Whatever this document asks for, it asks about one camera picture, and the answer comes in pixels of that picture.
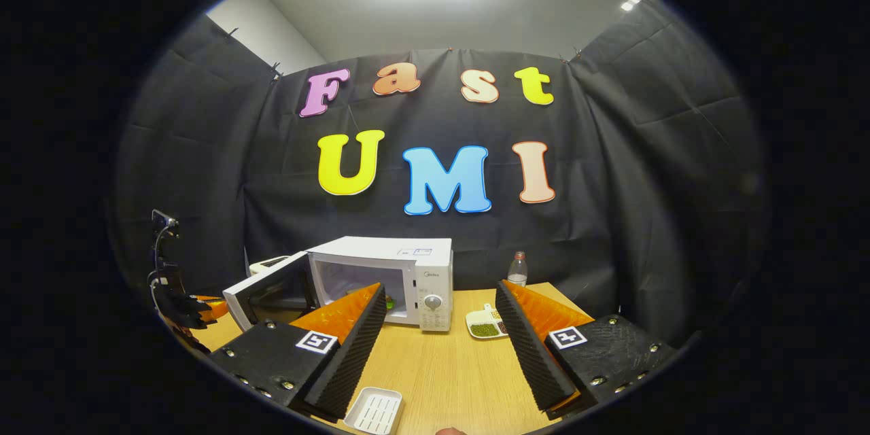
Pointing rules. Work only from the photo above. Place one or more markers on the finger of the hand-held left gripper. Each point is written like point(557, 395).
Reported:
point(216, 307)

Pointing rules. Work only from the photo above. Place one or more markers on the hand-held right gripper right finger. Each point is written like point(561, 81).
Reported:
point(533, 360)

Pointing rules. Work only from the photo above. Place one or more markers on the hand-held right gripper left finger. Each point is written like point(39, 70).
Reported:
point(350, 360)

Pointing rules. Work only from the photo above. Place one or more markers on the white divided bean dish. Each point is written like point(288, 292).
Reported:
point(484, 329)

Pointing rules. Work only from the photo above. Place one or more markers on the green leafy food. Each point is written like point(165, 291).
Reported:
point(389, 300)

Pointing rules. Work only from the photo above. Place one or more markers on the white microwave oven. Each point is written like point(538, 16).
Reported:
point(435, 279)

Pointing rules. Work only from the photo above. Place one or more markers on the white ribbed tray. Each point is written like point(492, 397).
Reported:
point(374, 411)

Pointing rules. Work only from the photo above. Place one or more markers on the white toaster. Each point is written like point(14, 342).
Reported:
point(268, 263)

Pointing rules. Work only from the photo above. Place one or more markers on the clear bottle with red label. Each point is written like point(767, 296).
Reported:
point(517, 275)

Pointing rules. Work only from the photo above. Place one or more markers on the black backdrop cloth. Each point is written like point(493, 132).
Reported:
point(646, 183)

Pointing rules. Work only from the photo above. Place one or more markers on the small ceiling light panel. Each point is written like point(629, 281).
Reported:
point(631, 1)

